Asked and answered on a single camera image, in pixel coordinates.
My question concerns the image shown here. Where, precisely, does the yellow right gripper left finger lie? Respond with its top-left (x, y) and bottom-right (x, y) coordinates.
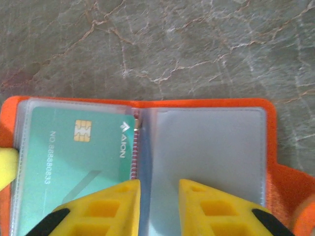
top-left (29, 178), bottom-right (141, 236)

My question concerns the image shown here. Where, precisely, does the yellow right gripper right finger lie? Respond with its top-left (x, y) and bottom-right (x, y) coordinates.
top-left (178, 178), bottom-right (295, 236)

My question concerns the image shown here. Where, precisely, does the green credit card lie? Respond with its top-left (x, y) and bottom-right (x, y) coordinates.
top-left (18, 106), bottom-right (136, 236)

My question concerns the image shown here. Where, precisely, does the orange card holder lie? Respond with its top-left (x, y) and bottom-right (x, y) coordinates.
top-left (0, 95), bottom-right (315, 236)

